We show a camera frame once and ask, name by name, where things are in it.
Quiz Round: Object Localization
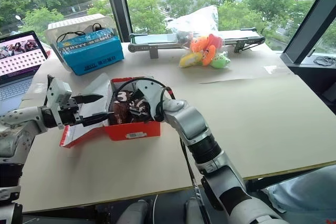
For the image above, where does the black strap under right arm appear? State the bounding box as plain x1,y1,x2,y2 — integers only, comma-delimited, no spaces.
179,136,211,224

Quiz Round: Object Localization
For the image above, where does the large orange plush toy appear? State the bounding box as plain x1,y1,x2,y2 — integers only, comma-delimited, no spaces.
190,33,224,55

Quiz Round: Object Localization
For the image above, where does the light blue cushion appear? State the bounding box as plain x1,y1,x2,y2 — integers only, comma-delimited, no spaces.
261,164,336,224

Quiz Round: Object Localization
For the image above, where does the black cable on windowsill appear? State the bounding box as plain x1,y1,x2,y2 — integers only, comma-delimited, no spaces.
313,56,336,67

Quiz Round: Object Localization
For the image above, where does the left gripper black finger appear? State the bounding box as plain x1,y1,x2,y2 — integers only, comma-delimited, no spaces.
78,111,114,128
75,93,104,105

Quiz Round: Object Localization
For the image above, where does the green plush toy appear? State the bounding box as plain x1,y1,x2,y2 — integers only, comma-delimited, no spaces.
210,51,232,70

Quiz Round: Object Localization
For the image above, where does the open laptop computer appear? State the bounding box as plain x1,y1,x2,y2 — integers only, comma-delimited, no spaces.
0,30,49,116

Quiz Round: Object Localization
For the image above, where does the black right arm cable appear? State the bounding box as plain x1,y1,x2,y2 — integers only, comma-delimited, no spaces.
114,77,176,122

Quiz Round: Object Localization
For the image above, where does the small orange plush toy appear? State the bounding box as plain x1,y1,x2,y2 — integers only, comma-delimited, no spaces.
201,45,217,67

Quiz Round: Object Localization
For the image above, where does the yellow plush toy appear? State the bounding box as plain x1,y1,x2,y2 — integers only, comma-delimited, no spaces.
179,51,203,68

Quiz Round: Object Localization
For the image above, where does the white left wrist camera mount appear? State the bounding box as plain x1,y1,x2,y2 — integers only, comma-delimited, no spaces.
46,77,73,130

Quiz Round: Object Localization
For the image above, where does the red shoebox with white lid lining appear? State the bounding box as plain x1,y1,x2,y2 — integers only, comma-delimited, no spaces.
59,72,176,148

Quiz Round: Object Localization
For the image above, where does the small grey conveyor belt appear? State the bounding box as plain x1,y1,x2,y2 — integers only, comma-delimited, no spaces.
128,27,266,60

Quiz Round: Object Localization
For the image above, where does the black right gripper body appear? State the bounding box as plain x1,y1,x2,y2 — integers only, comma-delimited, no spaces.
130,88,145,103

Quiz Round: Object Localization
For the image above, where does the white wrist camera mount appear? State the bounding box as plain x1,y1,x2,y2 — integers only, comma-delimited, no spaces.
135,78,167,121
46,77,73,130

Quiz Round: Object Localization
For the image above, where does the clear plastic bag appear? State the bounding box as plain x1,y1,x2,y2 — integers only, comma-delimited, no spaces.
166,5,232,70

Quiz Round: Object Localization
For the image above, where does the dark slanted window frame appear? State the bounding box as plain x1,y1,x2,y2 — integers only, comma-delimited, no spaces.
279,0,336,65

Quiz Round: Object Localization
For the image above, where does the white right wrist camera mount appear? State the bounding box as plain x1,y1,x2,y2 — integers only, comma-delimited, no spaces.
135,78,167,121

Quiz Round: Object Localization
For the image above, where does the black cable in blue box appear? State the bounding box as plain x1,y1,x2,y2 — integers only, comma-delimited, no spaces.
56,23,106,44

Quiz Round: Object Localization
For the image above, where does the grey rounded robot leg part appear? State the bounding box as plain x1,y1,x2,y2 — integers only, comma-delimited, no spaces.
116,199,150,224
184,197,208,224

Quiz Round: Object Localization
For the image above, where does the blue cardboard box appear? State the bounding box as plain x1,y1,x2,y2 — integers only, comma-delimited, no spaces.
57,29,125,76

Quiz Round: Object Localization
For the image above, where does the dark window frame pillar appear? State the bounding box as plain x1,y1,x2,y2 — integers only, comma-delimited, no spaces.
102,0,134,43

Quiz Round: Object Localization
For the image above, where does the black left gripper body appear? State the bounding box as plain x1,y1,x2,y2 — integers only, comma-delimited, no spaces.
58,97,82,127

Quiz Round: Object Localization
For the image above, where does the thin white cable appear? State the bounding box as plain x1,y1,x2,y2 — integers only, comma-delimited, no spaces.
152,194,159,224

